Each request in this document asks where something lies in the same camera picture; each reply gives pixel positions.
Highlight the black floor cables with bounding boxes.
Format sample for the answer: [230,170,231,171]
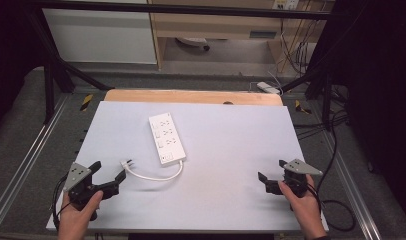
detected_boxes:
[292,111,350,141]

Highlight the bundle of hanging cables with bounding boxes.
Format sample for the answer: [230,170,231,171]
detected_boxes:
[279,9,314,75]

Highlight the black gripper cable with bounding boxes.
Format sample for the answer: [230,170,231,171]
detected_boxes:
[51,174,71,232]
[304,111,357,233]

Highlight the person's right hand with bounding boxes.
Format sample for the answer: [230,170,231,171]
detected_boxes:
[277,174,327,240]

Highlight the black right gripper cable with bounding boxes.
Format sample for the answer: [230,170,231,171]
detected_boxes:
[304,111,357,233]

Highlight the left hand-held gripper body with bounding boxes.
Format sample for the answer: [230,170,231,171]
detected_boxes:
[62,161,121,221]

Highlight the white table mat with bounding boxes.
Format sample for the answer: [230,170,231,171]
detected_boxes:
[45,100,329,233]

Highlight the white power strip cable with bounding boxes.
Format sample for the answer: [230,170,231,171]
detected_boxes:
[125,159,185,183]

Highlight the white plug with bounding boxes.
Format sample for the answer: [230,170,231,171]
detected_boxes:
[119,158,134,171]

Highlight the white chair base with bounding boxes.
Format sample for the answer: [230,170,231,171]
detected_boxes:
[175,36,211,52]

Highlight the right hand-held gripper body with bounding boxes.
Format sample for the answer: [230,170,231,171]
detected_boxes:
[265,158,324,198]

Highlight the black curtain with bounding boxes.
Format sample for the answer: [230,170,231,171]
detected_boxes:
[0,0,47,134]
[309,0,406,228]

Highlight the white cabinet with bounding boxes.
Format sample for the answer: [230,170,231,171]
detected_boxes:
[42,7,158,65]

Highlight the person's left hand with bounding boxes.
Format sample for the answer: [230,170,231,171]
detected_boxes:
[57,190,104,240]

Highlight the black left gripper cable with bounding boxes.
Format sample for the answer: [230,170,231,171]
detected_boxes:
[51,174,71,232]

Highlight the yellow black tape strip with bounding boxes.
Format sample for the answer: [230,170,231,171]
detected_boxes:
[79,93,94,112]
[294,99,313,115]

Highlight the black metal frame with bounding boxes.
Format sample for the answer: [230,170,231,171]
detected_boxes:
[22,0,359,132]

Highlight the white wall socket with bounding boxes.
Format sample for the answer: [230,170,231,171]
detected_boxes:
[272,0,301,11]

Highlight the small white floor power strip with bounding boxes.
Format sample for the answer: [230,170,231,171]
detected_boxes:
[256,81,282,95]

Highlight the wooden desk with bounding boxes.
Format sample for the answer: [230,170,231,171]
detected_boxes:
[147,0,336,70]

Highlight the aluminium floor rail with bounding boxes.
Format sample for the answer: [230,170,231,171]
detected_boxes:
[322,131,383,240]
[0,95,71,228]

